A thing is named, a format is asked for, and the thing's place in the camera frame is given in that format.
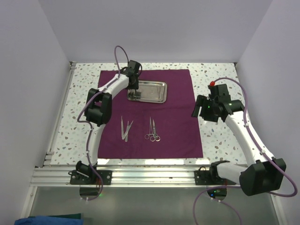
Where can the steel scalpel handle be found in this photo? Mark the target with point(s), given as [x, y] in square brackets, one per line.
[130, 125]
[127, 131]
[122, 129]

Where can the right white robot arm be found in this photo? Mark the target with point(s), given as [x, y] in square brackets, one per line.
[262, 173]

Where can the blue cloth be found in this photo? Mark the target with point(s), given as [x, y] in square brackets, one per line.
[43, 220]

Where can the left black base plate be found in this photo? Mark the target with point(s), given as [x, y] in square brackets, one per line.
[104, 177]

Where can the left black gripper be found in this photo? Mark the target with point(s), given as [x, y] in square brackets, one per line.
[135, 86]

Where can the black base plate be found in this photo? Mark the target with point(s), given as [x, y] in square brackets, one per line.
[104, 177]
[208, 176]

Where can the steel scissors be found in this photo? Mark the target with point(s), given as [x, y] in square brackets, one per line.
[131, 95]
[157, 137]

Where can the steel instrument tray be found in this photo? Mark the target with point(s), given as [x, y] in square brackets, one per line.
[151, 92]

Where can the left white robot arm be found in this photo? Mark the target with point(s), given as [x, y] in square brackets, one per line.
[98, 111]

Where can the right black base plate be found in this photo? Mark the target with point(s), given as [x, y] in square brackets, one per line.
[208, 176]

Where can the purple surgical cloth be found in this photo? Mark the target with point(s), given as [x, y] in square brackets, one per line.
[178, 130]

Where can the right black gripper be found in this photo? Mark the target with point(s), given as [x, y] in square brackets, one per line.
[202, 101]

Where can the green cloth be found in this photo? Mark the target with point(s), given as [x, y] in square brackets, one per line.
[72, 216]

